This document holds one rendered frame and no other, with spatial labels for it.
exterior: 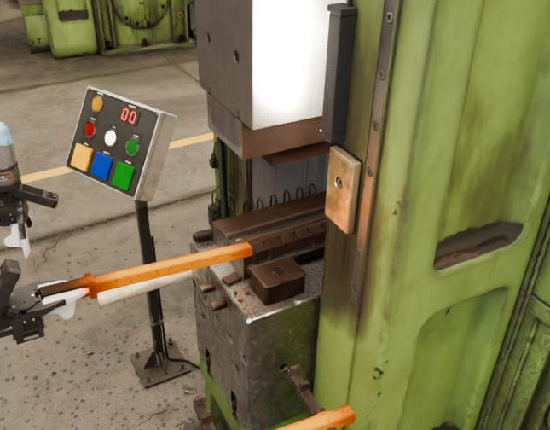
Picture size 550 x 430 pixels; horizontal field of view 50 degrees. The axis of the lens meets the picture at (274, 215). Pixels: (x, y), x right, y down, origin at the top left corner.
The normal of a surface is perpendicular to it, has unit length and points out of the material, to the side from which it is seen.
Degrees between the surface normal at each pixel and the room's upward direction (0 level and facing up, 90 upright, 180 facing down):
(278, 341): 90
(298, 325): 90
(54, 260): 0
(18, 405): 0
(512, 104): 89
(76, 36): 90
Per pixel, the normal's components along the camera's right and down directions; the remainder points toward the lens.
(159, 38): 0.41, 0.51
